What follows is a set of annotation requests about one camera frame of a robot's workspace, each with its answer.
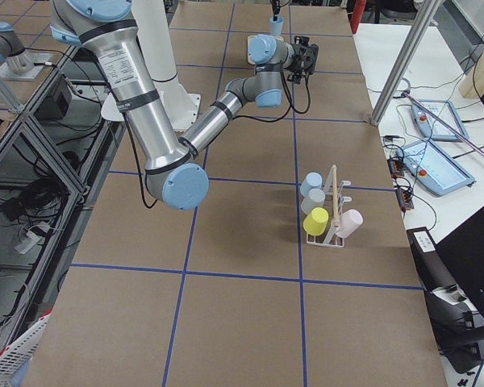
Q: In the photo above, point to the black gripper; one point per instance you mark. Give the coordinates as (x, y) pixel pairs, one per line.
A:
(298, 52)

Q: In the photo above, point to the blue plastic cup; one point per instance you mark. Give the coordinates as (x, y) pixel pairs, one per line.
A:
(276, 25)

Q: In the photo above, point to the light blue cup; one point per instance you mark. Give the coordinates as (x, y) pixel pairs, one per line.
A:
(312, 180)

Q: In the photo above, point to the grey plastic cup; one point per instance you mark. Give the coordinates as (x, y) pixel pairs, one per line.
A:
(313, 199)

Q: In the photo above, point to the yellow plastic cup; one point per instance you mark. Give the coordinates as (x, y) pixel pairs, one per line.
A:
(316, 221)

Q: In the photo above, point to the pink plastic cup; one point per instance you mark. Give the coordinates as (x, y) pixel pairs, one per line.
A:
(350, 220)

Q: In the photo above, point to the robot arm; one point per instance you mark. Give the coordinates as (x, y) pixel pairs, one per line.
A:
(131, 42)

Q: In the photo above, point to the white plastic tray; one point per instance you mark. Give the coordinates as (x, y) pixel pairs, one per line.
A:
(263, 49)

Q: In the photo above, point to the far teach pendant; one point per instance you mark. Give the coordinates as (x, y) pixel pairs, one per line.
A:
(430, 125)

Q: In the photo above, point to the teach pendant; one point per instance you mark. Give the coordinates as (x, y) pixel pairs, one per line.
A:
(434, 168)
(430, 125)

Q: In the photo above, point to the near teach pendant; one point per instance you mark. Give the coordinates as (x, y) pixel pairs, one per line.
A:
(434, 168)

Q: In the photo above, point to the black usb hub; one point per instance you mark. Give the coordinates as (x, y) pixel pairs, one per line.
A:
(402, 187)

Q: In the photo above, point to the black laptop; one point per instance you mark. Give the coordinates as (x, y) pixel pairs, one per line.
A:
(462, 252)

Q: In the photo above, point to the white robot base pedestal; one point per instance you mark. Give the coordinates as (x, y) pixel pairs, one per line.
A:
(156, 49)

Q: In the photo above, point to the aluminium frame post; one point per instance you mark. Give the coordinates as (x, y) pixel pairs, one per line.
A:
(407, 51)

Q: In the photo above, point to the white wire cup rack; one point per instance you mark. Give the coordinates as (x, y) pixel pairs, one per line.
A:
(334, 203)

